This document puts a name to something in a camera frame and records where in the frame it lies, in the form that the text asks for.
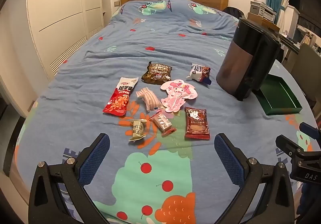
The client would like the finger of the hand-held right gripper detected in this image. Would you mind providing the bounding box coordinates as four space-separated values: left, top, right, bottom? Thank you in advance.
299 122 321 150
275 135 311 162

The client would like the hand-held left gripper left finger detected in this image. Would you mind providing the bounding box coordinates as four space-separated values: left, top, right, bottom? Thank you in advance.
28 133 111 224

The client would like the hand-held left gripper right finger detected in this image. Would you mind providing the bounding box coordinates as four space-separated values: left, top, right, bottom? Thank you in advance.
214 133 295 224

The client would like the dark red snack packet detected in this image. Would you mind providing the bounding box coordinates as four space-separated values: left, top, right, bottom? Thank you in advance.
185 107 210 141

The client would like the beige candy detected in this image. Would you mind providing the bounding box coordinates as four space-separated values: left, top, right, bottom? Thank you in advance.
128 119 148 142

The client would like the green cardboard tray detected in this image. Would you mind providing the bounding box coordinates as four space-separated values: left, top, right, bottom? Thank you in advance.
256 73 303 116

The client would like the long red snack packet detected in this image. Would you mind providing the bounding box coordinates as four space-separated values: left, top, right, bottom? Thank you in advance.
102 77 139 116

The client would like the clear red-edged wafer packet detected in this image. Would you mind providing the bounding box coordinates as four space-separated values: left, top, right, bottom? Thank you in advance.
149 111 177 137

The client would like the white and brown snack packet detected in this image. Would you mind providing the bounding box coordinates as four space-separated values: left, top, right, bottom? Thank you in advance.
186 63 212 85

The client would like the brown foil snack packet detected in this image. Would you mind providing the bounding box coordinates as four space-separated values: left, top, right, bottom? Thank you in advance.
141 61 173 86

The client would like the person's right forearm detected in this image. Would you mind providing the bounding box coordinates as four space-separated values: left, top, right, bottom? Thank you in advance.
300 182 321 217

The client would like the grey chair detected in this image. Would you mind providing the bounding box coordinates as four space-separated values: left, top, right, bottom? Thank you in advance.
290 43 321 101

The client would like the pink striped snack packet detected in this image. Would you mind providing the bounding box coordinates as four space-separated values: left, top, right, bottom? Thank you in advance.
136 87 163 112

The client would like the desk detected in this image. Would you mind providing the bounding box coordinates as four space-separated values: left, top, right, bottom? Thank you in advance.
276 31 301 54

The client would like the black electric kettle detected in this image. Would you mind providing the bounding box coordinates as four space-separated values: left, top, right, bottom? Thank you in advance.
216 17 282 101

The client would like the wooden dresser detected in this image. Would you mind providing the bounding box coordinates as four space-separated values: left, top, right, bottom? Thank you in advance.
247 12 280 34

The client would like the blue printed blanket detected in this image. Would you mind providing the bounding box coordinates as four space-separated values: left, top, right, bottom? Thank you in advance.
14 0 319 224

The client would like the white printer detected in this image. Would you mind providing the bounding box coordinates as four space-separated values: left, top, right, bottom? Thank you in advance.
249 0 277 22

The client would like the black backpack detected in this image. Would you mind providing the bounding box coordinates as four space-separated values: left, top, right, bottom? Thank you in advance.
223 7 245 20

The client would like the white wardrobe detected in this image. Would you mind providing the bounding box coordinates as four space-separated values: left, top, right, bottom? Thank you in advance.
26 0 104 81

